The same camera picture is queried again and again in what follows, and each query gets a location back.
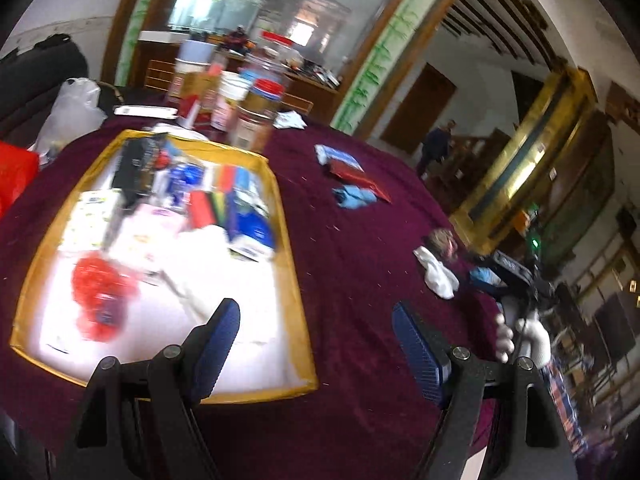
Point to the person's right hand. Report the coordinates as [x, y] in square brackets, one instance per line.
[537, 340]

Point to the red foil packet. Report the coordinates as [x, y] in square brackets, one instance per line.
[355, 170]

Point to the green patterned door frame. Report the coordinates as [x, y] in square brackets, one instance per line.
[380, 60]

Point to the white paper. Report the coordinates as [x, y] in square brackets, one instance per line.
[290, 120]

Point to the white cup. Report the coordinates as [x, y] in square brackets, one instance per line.
[232, 90]

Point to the red mesh bag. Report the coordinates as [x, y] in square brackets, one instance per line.
[97, 285]

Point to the blue white snack bag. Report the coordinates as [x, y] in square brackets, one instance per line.
[180, 180]

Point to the white plastic bag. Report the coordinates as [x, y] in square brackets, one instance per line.
[75, 110]
[200, 260]

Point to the yellow cardboard box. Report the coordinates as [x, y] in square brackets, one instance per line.
[287, 240]

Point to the brown wooden door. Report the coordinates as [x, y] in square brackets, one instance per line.
[430, 105]

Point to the blue glove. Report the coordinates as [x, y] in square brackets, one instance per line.
[482, 277]

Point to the blue white flat packet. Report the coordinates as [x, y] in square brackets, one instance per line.
[332, 152]

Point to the large clear jar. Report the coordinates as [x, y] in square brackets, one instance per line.
[267, 62]

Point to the colourful sponge pack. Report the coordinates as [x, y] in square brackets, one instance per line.
[205, 207]

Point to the brown soft item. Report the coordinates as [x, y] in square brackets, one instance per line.
[442, 241]

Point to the white printed packet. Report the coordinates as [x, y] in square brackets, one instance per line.
[85, 215]

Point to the black flat item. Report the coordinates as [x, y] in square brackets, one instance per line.
[135, 165]

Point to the wooden cabinet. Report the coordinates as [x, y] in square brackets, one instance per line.
[310, 95]

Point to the brown jar with red lid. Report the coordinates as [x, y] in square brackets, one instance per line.
[252, 120]

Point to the black bag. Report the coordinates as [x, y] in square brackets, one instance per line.
[45, 65]

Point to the gold framed panel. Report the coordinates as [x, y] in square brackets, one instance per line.
[525, 160]

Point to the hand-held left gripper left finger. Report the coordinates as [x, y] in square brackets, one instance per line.
[220, 350]

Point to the light blue bucket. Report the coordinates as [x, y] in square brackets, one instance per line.
[197, 52]

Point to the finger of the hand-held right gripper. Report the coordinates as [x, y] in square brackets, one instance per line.
[477, 261]

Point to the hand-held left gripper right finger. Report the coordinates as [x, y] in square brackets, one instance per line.
[420, 355]

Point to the pink packet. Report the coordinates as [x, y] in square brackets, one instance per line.
[150, 225]

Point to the light blue gloves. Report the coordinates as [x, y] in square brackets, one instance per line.
[355, 195]

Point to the white sock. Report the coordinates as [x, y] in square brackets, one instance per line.
[440, 277]

